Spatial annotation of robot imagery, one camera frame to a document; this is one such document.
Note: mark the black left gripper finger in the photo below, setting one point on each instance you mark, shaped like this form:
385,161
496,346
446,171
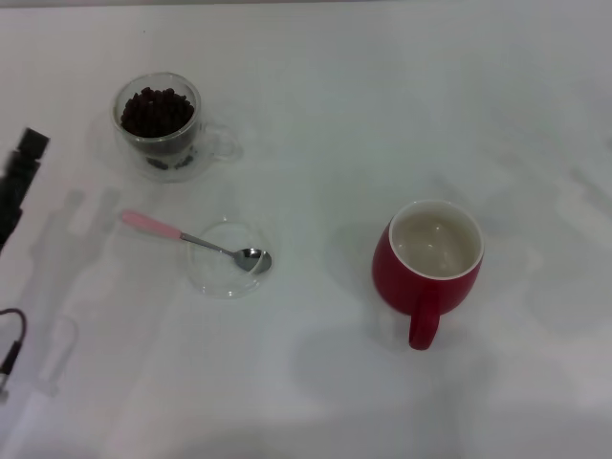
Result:
19,177

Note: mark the double-walled glass cup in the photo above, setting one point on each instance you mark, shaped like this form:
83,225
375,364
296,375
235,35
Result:
217,143

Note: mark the red ceramic mug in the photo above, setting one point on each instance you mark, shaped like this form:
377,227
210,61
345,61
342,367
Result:
406,287

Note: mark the coffee beans in glass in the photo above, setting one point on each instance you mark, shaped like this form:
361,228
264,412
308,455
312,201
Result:
155,112

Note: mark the clear glass saucer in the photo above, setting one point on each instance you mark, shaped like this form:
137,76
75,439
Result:
225,282

